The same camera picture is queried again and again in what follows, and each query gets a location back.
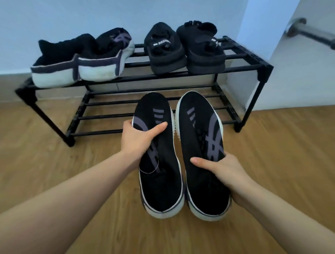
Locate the person's left hand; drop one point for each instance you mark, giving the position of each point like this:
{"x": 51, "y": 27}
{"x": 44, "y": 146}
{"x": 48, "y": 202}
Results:
{"x": 133, "y": 141}

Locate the person's right hand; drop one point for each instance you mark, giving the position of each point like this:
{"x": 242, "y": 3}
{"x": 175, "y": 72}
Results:
{"x": 227, "y": 172}

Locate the person's left thumb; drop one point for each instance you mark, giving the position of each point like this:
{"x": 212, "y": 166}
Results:
{"x": 155, "y": 128}

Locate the person's right thumb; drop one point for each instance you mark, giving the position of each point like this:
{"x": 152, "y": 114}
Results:
{"x": 204, "y": 162}

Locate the black sneaker with purple stripes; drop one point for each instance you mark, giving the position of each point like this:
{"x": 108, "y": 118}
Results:
{"x": 157, "y": 157}
{"x": 204, "y": 157}

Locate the person's right forearm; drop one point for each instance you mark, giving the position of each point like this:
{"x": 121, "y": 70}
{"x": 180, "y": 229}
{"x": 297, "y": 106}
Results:
{"x": 285, "y": 217}

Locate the person's left forearm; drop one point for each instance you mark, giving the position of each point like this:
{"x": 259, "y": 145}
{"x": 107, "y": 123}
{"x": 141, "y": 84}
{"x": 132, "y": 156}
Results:
{"x": 65, "y": 201}

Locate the black metal shoe rack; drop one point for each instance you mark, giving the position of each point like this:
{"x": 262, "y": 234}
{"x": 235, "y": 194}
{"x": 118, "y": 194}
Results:
{"x": 157, "y": 86}

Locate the black knit shoe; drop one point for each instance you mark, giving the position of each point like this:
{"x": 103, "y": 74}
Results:
{"x": 165, "y": 49}
{"x": 201, "y": 47}

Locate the black sneaker with white sole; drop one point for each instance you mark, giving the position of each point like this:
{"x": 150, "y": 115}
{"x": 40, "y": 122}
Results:
{"x": 56, "y": 64}
{"x": 107, "y": 55}

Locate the white door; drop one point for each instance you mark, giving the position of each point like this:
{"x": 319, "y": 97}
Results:
{"x": 301, "y": 55}

